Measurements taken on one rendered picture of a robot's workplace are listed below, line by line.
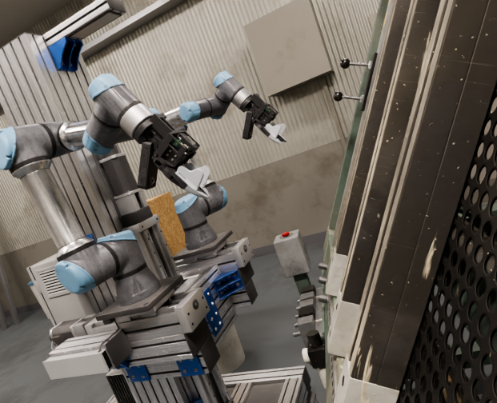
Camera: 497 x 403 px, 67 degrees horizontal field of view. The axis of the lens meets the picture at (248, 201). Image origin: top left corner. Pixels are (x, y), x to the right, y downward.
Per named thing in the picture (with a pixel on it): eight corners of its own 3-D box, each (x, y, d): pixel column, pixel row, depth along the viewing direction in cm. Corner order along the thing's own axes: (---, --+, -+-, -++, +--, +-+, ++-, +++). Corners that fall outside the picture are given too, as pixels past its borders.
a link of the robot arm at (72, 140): (70, 153, 133) (170, 139, 106) (41, 160, 124) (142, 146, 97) (60, 120, 130) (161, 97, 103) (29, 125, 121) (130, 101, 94)
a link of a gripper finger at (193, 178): (214, 186, 80) (184, 157, 81) (198, 205, 83) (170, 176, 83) (220, 183, 83) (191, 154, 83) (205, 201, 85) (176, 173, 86)
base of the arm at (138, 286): (109, 309, 125) (98, 282, 123) (136, 288, 139) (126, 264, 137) (144, 301, 119) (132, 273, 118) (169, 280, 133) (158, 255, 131)
